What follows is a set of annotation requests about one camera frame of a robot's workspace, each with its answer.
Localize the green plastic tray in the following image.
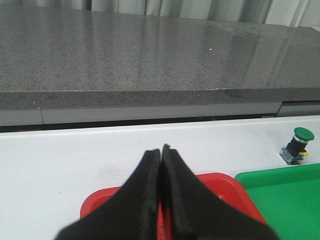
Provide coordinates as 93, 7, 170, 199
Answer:
235, 163, 320, 240

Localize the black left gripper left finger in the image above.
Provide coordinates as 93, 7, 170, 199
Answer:
55, 149, 161, 240

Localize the red plastic tray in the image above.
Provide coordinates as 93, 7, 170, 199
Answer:
79, 172, 266, 224

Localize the green mushroom push button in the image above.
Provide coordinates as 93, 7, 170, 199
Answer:
279, 127, 315, 165

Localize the grey stone counter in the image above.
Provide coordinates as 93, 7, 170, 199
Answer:
0, 4, 320, 127

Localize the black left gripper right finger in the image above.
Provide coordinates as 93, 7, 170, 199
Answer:
161, 144, 278, 240

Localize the grey pleated curtain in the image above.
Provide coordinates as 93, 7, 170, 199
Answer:
1, 0, 320, 28

